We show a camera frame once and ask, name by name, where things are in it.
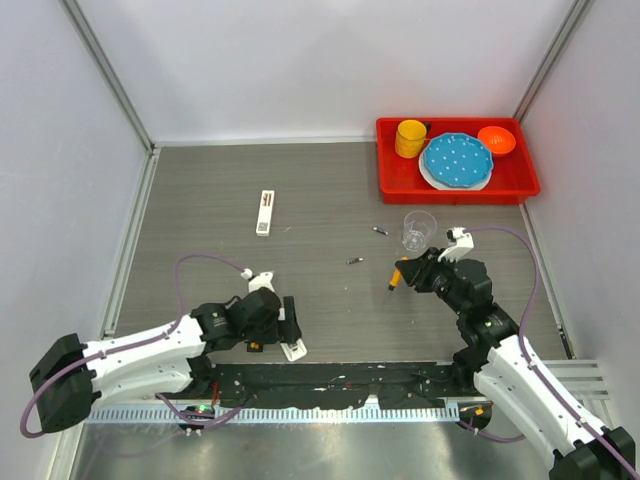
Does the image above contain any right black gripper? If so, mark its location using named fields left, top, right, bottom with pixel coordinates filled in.
left=396, top=246, right=468, bottom=316

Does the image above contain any orange handled screwdriver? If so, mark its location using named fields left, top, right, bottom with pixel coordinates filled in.
left=382, top=267, right=403, bottom=303

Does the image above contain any wide white remote control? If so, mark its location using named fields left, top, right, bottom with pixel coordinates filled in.
left=280, top=338, right=308, bottom=362

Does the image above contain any slim white remote control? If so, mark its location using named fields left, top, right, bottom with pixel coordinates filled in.
left=255, top=190, right=275, bottom=237

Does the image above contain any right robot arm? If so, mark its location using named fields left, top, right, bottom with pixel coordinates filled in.
left=395, top=248, right=639, bottom=479

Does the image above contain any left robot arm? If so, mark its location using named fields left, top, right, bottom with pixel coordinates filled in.
left=20, top=287, right=307, bottom=438

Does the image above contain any black remote control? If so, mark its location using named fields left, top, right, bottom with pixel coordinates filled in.
left=246, top=341, right=264, bottom=353

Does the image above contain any clear plastic cup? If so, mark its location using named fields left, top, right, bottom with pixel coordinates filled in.
left=402, top=210, right=437, bottom=252

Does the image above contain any white plate under blue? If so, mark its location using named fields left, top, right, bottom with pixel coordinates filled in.
left=418, top=152, right=492, bottom=191

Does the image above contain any blue dotted plate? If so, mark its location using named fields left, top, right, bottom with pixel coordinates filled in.
left=422, top=132, right=494, bottom=187

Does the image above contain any yellow cup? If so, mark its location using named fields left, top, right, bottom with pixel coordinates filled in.
left=394, top=119, right=429, bottom=159

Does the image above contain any red plastic bin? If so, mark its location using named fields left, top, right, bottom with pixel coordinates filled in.
left=376, top=117, right=540, bottom=205

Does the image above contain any orange bowl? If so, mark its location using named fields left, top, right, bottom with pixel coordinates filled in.
left=477, top=126, right=516, bottom=156

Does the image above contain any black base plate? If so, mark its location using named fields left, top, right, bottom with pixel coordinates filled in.
left=154, top=360, right=514, bottom=412

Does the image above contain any perforated metal rail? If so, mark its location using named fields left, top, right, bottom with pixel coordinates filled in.
left=86, top=401, right=460, bottom=425

